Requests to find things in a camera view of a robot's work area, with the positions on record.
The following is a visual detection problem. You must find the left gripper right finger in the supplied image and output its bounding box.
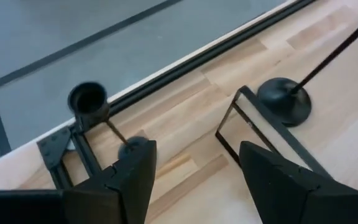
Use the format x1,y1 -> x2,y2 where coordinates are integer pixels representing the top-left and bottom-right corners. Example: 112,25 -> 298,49
239,140 -> 323,224

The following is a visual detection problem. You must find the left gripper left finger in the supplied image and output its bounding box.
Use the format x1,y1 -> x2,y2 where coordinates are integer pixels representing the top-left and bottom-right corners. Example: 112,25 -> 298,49
63,139 -> 157,224

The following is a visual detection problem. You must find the tall black candlestick holder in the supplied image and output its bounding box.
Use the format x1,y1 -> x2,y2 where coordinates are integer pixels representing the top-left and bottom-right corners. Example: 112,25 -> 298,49
256,11 -> 358,128
67,81 -> 150,158

